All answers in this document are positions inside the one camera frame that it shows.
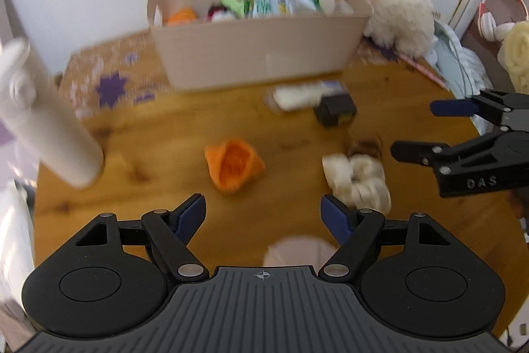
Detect orange knitted pouch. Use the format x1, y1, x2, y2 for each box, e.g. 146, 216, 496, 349
204, 138, 266, 194

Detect pale pink round item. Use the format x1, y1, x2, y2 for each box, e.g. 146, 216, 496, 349
263, 236, 337, 268

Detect light striped cloth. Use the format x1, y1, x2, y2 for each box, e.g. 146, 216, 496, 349
430, 20, 497, 130

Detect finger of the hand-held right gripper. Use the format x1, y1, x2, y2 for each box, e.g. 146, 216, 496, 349
390, 130, 529, 197
430, 89, 529, 132

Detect red and white headphones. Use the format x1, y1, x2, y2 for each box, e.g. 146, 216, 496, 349
478, 0, 529, 43

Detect white cylindrical bottle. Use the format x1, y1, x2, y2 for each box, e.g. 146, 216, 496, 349
0, 38, 105, 188

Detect yellow fluffy cloth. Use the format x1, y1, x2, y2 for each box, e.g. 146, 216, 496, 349
497, 21, 529, 95

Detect beige plastic storage bin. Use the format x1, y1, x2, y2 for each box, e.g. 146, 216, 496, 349
146, 0, 373, 93

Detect wooden desktop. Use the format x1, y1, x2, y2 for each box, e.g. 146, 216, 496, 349
33, 34, 529, 337

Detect white fluffy plush toy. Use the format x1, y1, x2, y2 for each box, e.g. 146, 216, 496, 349
363, 0, 435, 59

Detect small black box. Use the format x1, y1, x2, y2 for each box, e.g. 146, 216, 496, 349
314, 92, 358, 128

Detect white soft packet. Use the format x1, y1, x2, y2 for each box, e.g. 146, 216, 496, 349
264, 80, 350, 114

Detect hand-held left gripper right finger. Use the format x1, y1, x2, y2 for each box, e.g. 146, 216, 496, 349
321, 195, 453, 281

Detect cream fluffy scrunchie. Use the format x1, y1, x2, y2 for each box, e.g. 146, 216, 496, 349
321, 154, 392, 213

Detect green snack packet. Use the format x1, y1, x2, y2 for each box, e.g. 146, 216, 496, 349
219, 0, 253, 20

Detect white cloth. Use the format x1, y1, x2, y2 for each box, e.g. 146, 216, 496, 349
0, 179, 36, 296

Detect orange soft item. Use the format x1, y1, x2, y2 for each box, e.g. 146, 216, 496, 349
165, 7, 198, 26

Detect floral patterned table mat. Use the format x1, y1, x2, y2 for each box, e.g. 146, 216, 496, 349
58, 29, 183, 120

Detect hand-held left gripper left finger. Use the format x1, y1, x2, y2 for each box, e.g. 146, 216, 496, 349
74, 194, 206, 282

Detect thin pink stick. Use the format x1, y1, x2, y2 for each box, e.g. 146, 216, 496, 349
397, 53, 449, 89

